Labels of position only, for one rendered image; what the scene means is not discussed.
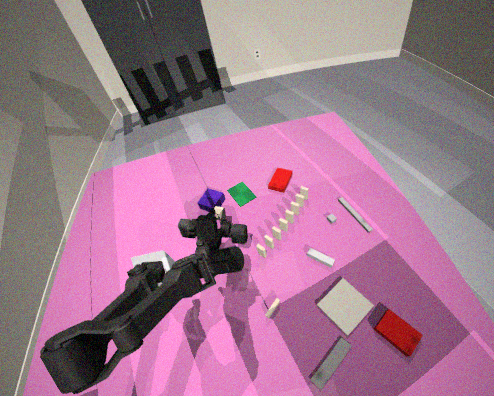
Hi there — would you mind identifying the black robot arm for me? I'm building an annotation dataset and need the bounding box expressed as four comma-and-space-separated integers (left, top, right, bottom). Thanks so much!
40, 215, 244, 394

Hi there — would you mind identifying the purple block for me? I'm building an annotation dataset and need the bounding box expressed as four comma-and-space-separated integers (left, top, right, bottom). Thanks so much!
197, 188, 225, 212

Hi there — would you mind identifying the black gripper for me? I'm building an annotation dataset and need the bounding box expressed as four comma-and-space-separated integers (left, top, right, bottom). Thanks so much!
178, 207, 248, 251

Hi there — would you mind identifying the green flat panel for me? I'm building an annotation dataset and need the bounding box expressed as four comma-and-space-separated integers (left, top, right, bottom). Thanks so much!
227, 181, 256, 207

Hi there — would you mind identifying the cream flat square tile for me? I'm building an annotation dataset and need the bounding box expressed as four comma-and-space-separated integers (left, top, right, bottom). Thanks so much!
316, 278, 374, 336

